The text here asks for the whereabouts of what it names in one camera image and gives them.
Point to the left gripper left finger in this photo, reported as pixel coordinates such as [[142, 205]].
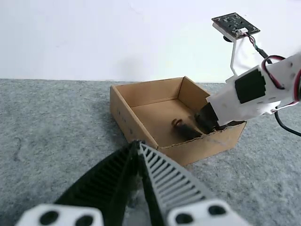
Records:
[[98, 179]]

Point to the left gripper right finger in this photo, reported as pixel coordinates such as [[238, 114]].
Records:
[[169, 179]]

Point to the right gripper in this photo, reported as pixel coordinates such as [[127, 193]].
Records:
[[225, 106]]

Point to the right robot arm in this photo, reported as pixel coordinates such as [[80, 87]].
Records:
[[287, 75]]

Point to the bolt in black sleeve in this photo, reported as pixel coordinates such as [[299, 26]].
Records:
[[185, 130]]

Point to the open cardboard box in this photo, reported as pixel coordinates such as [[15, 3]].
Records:
[[200, 150]]

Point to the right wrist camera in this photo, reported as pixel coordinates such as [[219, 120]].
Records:
[[235, 24]]

